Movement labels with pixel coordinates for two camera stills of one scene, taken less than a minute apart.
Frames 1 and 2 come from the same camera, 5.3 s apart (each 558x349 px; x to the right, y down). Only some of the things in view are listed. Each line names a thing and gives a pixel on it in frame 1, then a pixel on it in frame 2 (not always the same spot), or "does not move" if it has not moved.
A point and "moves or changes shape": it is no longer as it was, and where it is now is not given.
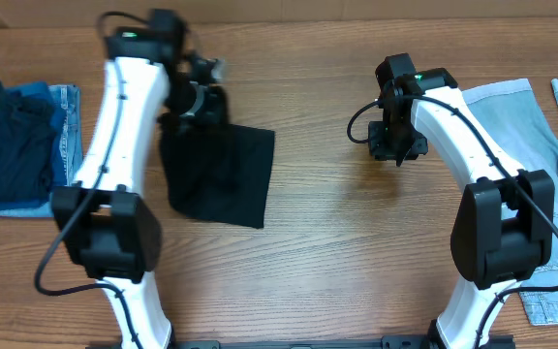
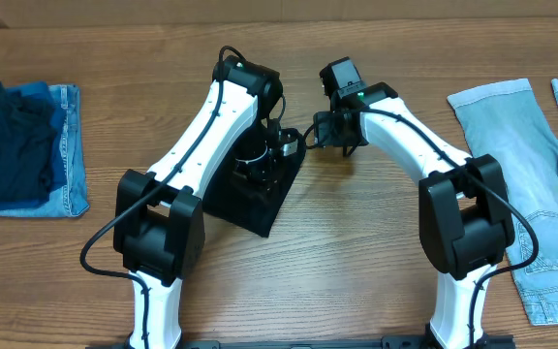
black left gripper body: [194, 119] → [263, 179]
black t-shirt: [218, 172] moves or changes shape
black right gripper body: [396, 148] → [330, 129]
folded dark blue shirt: [16, 140] does not move
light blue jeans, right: [509, 112] does not move
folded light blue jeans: [68, 150] does not move
